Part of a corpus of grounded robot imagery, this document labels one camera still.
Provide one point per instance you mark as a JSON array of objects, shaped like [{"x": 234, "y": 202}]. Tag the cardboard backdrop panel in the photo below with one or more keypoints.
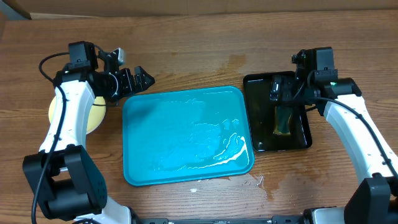
[{"x": 27, "y": 9}]

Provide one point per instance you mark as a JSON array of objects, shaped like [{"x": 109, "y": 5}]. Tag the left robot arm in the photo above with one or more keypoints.
[{"x": 66, "y": 183}]

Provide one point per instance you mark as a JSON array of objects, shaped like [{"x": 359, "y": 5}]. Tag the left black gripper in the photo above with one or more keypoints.
[{"x": 129, "y": 88}]

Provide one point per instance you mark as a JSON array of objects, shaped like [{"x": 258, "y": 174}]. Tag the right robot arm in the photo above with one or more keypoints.
[{"x": 340, "y": 101}]

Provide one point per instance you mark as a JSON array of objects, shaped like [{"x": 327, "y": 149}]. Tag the teal plastic tray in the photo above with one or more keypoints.
[{"x": 186, "y": 135}]

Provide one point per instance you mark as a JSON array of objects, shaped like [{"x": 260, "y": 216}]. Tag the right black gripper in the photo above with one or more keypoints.
[{"x": 288, "y": 84}]

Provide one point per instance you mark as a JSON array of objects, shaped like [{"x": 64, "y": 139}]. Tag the black rectangular tray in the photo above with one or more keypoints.
[{"x": 261, "y": 118}]

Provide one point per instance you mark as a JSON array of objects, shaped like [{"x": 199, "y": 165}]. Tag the yellow plate with stain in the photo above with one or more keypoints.
[{"x": 96, "y": 116}]

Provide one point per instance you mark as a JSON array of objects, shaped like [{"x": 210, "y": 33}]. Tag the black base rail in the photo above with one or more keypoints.
[{"x": 278, "y": 219}]

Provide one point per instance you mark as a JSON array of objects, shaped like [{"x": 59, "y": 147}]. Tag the green yellow sponge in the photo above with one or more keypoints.
[{"x": 282, "y": 120}]

